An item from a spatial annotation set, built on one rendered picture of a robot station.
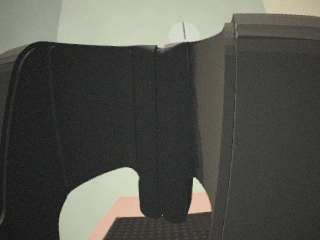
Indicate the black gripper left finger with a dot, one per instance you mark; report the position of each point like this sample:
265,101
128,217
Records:
70,113

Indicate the black perforated breadboard plate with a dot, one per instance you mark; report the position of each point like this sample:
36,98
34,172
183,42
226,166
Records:
196,227

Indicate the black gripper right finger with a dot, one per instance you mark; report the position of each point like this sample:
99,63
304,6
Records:
244,104

